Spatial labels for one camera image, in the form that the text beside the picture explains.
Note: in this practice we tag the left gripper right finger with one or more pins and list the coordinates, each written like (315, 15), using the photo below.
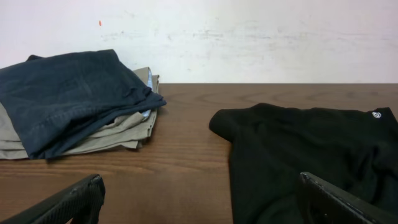
(321, 202)

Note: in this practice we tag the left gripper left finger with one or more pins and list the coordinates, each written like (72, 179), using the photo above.
(79, 203)

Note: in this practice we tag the black t-shirt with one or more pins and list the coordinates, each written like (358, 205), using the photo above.
(272, 145)

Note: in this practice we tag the folded khaki garment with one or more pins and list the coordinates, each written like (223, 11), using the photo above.
(129, 131)

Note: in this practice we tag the folded navy blue garment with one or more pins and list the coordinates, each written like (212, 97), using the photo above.
(55, 102)

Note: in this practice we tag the folded light blue garment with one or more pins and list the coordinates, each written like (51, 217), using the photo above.
(149, 84)

